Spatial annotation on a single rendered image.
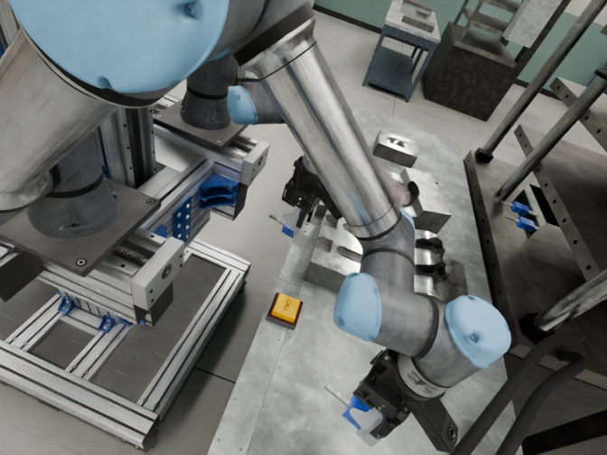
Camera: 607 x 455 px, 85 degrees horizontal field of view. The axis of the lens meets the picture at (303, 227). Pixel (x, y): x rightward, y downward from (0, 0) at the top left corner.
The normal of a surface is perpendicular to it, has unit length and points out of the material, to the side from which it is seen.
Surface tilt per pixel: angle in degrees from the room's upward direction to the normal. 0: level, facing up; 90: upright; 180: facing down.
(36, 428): 0
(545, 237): 90
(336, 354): 0
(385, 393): 0
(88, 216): 72
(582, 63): 90
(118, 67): 84
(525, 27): 90
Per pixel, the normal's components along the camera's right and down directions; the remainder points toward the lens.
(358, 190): 0.06, 0.52
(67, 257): 0.25, -0.68
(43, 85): -0.18, 0.73
